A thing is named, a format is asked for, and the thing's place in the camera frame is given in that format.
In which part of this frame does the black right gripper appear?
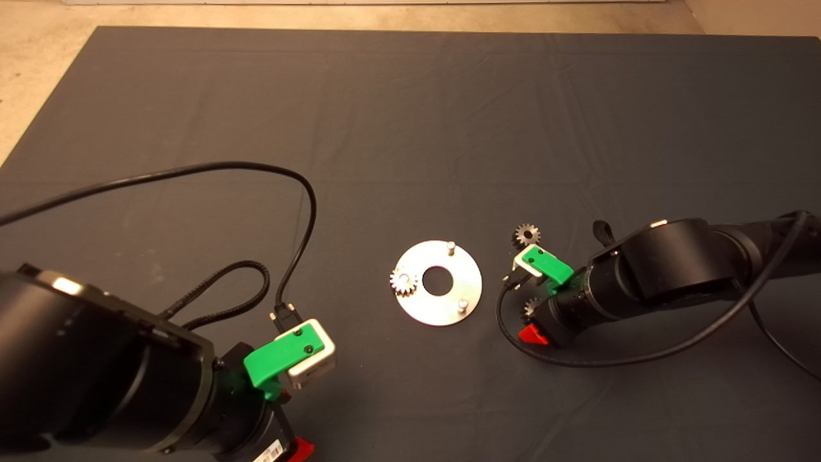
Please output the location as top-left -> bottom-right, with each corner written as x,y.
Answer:
518,266 -> 620,348

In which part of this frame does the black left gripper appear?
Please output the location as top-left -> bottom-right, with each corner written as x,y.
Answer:
212,343 -> 316,462

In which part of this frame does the round metal carrier plate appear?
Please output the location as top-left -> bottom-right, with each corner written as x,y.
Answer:
393,239 -> 483,327

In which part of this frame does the dark grey table cloth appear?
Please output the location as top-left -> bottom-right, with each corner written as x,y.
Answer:
0,27 -> 821,462

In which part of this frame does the smooth black right camera cable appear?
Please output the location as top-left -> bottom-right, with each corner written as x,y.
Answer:
496,210 -> 814,368

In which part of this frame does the smooth black camera cable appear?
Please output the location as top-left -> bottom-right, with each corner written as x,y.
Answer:
0,160 -> 318,331
496,210 -> 814,368

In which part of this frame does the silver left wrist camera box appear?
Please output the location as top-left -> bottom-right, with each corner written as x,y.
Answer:
275,319 -> 337,390

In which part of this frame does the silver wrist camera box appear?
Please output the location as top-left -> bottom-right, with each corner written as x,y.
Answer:
511,247 -> 546,287
275,319 -> 337,390

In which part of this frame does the green left camera mount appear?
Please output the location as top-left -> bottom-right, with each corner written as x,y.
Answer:
244,323 -> 326,402

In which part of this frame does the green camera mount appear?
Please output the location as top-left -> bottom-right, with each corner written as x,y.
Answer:
523,247 -> 575,296
244,323 -> 326,402

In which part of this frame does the green right camera mount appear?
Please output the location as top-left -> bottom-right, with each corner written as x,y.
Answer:
523,247 -> 575,296

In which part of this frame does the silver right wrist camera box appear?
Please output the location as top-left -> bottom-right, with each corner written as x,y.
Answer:
511,247 -> 546,287

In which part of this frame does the smooth black left camera cable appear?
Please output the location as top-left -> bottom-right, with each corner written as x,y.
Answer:
0,160 -> 318,331

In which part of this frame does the thin black cable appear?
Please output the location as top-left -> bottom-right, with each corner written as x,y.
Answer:
747,298 -> 821,381

